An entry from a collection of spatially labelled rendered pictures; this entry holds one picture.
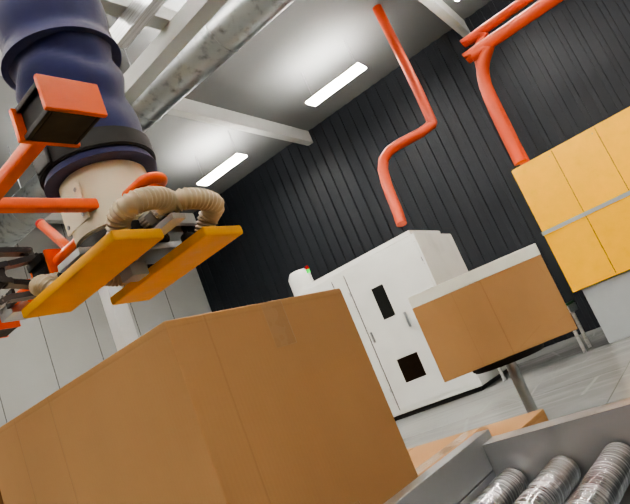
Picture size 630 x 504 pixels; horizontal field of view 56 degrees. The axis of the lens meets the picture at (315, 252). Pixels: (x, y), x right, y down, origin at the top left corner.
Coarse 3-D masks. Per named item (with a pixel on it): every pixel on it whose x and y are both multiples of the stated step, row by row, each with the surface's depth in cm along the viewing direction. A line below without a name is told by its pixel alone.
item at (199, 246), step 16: (192, 240) 110; (208, 240) 110; (224, 240) 114; (176, 256) 113; (192, 256) 116; (208, 256) 120; (160, 272) 118; (176, 272) 122; (128, 288) 123; (144, 288) 124; (160, 288) 129; (112, 304) 127
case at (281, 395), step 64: (192, 320) 80; (256, 320) 89; (320, 320) 100; (128, 384) 82; (192, 384) 76; (256, 384) 83; (320, 384) 93; (0, 448) 107; (64, 448) 94; (128, 448) 83; (192, 448) 75; (256, 448) 78; (320, 448) 87; (384, 448) 97
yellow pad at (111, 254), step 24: (96, 240) 102; (120, 240) 93; (144, 240) 97; (96, 264) 99; (120, 264) 104; (48, 288) 105; (72, 288) 106; (96, 288) 111; (24, 312) 111; (48, 312) 114
